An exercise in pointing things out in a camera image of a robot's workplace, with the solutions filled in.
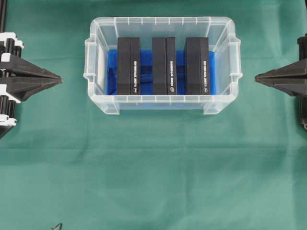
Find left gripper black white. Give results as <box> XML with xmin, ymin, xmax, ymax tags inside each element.
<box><xmin>0</xmin><ymin>31</ymin><xmax>63</xmax><ymax>139</ymax></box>

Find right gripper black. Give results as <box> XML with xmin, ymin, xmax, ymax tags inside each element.
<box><xmin>255</xmin><ymin>33</ymin><xmax>307</xmax><ymax>131</ymax></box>

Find black camera box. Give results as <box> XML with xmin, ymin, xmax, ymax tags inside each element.
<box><xmin>117</xmin><ymin>37</ymin><xmax>141</xmax><ymax>95</ymax></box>
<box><xmin>152</xmin><ymin>37</ymin><xmax>177</xmax><ymax>95</ymax></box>
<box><xmin>185</xmin><ymin>37</ymin><xmax>211</xmax><ymax>95</ymax></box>

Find clear plastic storage case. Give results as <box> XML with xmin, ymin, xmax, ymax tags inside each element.
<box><xmin>83</xmin><ymin>16</ymin><xmax>243</xmax><ymax>115</ymax></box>

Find blue cloth case liner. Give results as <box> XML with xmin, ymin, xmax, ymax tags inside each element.
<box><xmin>107</xmin><ymin>49</ymin><xmax>217</xmax><ymax>95</ymax></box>

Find small dark pointed object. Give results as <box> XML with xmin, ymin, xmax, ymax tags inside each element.
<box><xmin>51</xmin><ymin>223</ymin><xmax>62</xmax><ymax>230</ymax></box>

